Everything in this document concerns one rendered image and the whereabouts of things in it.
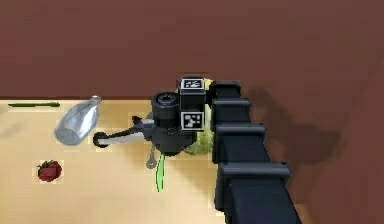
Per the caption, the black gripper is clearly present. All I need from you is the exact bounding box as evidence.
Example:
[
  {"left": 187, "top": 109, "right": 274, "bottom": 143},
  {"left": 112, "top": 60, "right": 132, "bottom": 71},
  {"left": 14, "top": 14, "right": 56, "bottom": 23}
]
[{"left": 92, "top": 91, "right": 198, "bottom": 158}]

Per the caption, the clear glass bottle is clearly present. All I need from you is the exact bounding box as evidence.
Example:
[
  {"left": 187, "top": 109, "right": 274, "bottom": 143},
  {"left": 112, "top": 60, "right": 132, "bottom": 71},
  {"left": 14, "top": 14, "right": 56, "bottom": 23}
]
[{"left": 53, "top": 95, "right": 102, "bottom": 147}]

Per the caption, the thin green curved stalk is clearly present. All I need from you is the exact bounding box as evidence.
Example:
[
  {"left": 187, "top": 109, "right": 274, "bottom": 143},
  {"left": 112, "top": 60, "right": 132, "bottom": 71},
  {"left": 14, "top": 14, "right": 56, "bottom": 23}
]
[{"left": 155, "top": 152, "right": 167, "bottom": 193}]

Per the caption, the red strawberry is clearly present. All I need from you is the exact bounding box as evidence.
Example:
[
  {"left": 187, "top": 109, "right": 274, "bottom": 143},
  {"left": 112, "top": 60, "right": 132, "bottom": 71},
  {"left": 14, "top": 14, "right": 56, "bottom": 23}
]
[{"left": 36, "top": 159, "right": 63, "bottom": 183}]

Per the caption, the thin dark green stalk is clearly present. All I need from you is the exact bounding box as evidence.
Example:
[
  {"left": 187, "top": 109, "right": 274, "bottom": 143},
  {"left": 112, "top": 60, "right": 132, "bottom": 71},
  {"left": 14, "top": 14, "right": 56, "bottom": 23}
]
[{"left": 7, "top": 102, "right": 61, "bottom": 109}]

